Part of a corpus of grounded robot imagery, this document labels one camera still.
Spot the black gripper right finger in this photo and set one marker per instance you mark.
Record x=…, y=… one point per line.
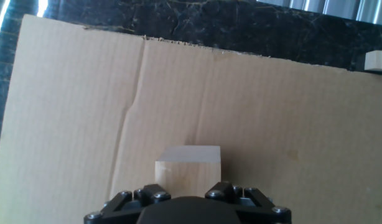
x=256, y=205

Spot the large wooden block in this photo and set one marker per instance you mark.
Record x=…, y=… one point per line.
x=188, y=177

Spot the black marble pattern mat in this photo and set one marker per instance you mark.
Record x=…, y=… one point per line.
x=240, y=25

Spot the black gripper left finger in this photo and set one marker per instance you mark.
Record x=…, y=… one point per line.
x=125, y=205

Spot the brown cardboard sheet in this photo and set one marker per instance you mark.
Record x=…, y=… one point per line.
x=240, y=124

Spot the small wooden cube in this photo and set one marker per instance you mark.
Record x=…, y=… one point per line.
x=377, y=61

